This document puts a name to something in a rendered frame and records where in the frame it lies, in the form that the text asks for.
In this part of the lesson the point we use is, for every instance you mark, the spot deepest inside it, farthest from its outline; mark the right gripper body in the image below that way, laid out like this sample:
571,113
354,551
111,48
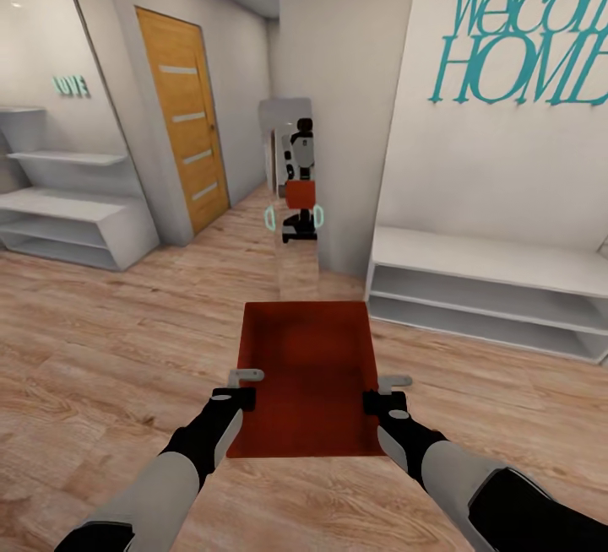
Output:
372,401

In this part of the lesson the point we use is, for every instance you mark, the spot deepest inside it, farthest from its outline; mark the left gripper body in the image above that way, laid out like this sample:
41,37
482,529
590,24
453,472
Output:
247,396

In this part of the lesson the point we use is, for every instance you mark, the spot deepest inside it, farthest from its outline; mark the decorative sign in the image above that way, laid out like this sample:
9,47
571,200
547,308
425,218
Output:
69,84
511,29

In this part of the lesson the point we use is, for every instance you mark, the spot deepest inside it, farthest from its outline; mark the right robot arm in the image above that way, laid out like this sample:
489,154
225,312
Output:
496,506

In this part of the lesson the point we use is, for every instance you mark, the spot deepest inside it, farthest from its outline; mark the standing mirror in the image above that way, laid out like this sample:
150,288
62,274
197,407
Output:
287,132

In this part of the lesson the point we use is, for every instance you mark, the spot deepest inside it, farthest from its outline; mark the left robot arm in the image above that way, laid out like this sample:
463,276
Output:
146,515

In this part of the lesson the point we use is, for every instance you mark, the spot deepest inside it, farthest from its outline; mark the storage box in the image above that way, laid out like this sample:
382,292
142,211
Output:
318,359

